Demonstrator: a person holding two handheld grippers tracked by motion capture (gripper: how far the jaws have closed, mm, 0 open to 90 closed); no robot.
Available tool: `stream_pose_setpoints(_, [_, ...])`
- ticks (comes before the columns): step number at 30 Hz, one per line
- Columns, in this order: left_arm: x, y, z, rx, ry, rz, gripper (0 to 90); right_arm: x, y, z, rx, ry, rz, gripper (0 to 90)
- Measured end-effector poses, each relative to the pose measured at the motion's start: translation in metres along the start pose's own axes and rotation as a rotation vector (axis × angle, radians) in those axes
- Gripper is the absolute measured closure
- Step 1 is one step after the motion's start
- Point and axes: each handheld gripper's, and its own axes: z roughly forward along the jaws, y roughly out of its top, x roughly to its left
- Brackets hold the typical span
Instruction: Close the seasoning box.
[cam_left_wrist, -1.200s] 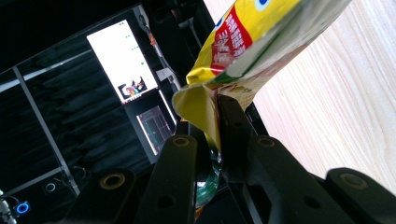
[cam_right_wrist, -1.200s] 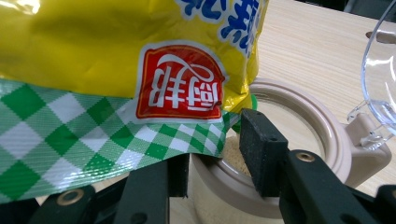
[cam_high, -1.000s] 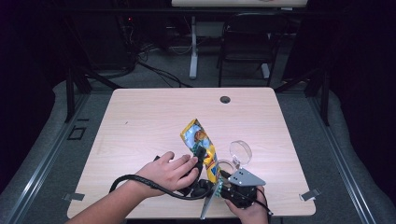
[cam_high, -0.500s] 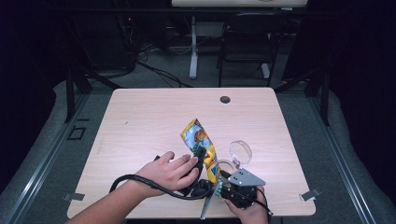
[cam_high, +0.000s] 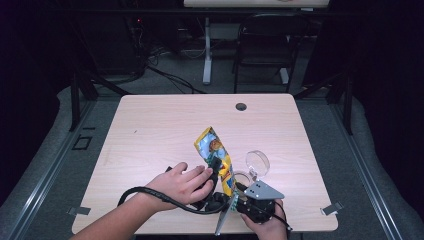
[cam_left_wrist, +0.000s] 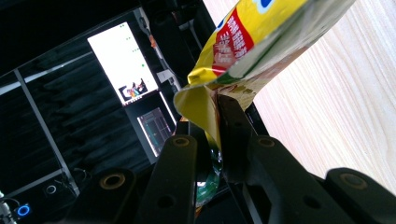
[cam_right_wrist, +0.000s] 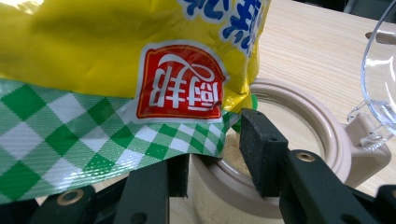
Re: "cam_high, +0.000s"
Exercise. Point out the clear jar with beige lid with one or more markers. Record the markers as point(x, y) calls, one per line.
point(257, 163)

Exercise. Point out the yellow spout pouch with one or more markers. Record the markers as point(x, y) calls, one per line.
point(210, 143)

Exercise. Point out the black metal stand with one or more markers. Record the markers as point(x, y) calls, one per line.
point(348, 110)
point(75, 100)

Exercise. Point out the grey metal floor rail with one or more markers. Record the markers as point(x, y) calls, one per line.
point(43, 176)
point(370, 180)

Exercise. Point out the person's left hand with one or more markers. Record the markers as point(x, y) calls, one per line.
point(176, 188)

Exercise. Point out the black table grommet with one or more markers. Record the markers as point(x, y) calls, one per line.
point(241, 107)

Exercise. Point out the person's right hand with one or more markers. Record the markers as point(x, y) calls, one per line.
point(270, 230)

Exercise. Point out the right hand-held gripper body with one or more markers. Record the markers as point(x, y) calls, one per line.
point(261, 195)

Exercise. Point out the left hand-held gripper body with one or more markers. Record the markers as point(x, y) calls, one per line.
point(216, 203)

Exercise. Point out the grey tape piece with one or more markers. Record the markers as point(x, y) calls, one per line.
point(331, 208)
point(79, 210)

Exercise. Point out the black folding chair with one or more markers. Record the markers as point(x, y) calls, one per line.
point(263, 43)

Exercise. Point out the dark equipment with red light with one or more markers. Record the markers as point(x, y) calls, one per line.
point(138, 33)

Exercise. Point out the white desk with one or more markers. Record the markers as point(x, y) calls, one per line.
point(207, 50)

